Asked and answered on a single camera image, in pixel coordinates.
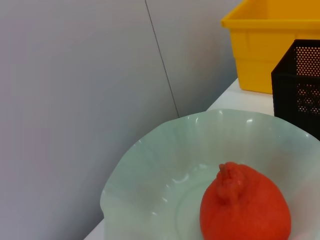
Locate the orange fruit with knob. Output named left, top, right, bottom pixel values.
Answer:
left=199, top=161, right=292, bottom=240

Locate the yellow plastic storage bin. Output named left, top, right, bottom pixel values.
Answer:
left=221, top=0, right=320, bottom=95

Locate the pale green wavy fruit bowl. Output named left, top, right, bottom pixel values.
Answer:
left=99, top=108, right=320, bottom=240

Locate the black mesh pen holder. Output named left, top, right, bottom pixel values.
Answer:
left=271, top=39, right=320, bottom=141

